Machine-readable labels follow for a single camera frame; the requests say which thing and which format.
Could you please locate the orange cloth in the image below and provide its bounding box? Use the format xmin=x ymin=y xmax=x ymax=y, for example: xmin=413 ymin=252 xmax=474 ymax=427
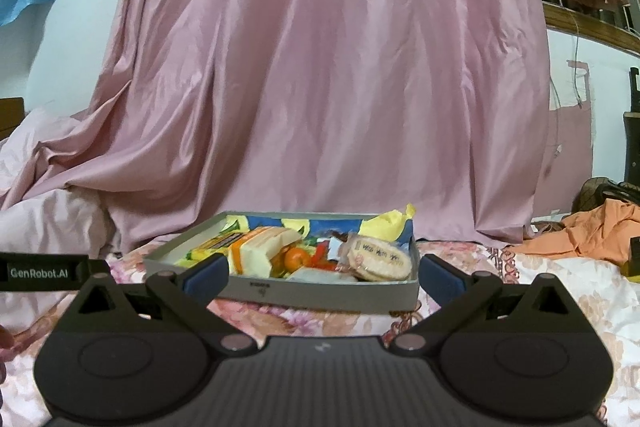
xmin=506 ymin=199 xmax=640 ymax=267

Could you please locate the yellow green snack bar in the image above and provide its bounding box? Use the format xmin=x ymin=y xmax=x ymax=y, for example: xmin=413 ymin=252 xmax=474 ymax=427
xmin=175 ymin=231 xmax=244 ymax=268

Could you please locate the grey snack tray box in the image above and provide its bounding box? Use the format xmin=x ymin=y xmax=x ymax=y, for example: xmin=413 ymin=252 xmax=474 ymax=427
xmin=144 ymin=212 xmax=419 ymax=314

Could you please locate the round rice cracker packet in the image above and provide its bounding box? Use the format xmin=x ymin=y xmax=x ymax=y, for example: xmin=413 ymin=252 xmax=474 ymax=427
xmin=338 ymin=235 xmax=413 ymax=282

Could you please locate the light pink duvet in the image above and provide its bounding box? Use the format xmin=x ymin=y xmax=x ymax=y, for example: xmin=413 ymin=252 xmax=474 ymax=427
xmin=1 ymin=108 xmax=117 ymax=334

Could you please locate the dark wooden headboard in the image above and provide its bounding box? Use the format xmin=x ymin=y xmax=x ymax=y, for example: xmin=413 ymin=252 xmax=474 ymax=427
xmin=0 ymin=98 xmax=25 ymax=140

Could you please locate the floral bed sheet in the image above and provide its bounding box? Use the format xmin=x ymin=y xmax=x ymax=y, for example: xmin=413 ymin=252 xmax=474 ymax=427
xmin=0 ymin=235 xmax=640 ymax=427

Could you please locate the pink satin curtain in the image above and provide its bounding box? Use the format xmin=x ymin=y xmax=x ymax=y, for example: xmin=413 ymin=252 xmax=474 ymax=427
xmin=0 ymin=0 xmax=632 ymax=253

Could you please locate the yellow crumpled wrapper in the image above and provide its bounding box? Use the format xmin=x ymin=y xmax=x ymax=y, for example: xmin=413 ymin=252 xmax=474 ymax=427
xmin=359 ymin=204 xmax=416 ymax=243

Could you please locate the left hand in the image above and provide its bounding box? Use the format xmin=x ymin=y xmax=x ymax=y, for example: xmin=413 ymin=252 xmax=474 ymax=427
xmin=0 ymin=326 xmax=15 ymax=384

